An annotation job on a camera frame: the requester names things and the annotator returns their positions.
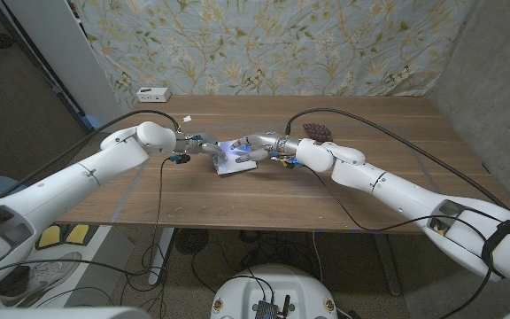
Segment floral printed backdrop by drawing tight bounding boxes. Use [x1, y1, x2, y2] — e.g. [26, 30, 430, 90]
[71, 0, 477, 114]

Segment purple toy grapes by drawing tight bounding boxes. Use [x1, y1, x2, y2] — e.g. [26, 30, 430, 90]
[302, 122, 334, 144]

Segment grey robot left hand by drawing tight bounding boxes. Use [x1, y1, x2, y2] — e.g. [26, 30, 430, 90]
[174, 131, 229, 163]

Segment printed floor mat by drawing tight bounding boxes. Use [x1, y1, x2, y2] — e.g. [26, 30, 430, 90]
[33, 222, 137, 309]

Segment white paper sheet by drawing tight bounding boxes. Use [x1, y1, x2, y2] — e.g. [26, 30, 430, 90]
[212, 140, 259, 176]

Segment white power strip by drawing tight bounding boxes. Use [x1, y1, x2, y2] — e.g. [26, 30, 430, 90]
[135, 87, 172, 104]

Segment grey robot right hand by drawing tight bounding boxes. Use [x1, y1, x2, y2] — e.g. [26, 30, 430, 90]
[230, 131, 303, 164]

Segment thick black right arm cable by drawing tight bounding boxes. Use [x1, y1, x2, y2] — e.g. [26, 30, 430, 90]
[284, 107, 510, 211]

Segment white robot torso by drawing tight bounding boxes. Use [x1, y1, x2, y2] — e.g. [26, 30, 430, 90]
[210, 264, 339, 319]

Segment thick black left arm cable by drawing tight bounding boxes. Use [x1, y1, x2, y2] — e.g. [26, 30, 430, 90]
[0, 108, 182, 199]

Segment black floor cable tangle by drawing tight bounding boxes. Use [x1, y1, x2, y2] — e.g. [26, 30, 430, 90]
[121, 228, 322, 311]

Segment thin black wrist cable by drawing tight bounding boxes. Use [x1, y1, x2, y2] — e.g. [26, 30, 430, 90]
[142, 157, 172, 276]
[310, 166, 493, 319]

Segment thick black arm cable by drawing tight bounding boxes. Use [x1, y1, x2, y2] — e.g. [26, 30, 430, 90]
[284, 107, 510, 211]
[0, 108, 182, 199]

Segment black round fan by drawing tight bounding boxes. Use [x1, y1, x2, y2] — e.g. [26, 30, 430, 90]
[174, 228, 211, 256]

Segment grey sneaker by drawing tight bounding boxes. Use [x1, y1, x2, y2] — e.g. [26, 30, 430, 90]
[0, 251, 83, 307]

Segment thin black left wrist cable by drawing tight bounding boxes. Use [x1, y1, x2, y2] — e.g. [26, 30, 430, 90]
[142, 157, 172, 276]

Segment grey table leg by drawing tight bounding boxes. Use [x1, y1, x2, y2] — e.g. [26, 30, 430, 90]
[372, 233, 403, 297]

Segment white table leg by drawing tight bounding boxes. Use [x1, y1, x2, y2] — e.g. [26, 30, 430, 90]
[148, 228, 175, 285]

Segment white cabinet panel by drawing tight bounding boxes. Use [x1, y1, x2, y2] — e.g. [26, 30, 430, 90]
[4, 0, 126, 133]

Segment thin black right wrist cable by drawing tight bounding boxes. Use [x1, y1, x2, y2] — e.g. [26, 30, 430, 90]
[310, 166, 493, 319]

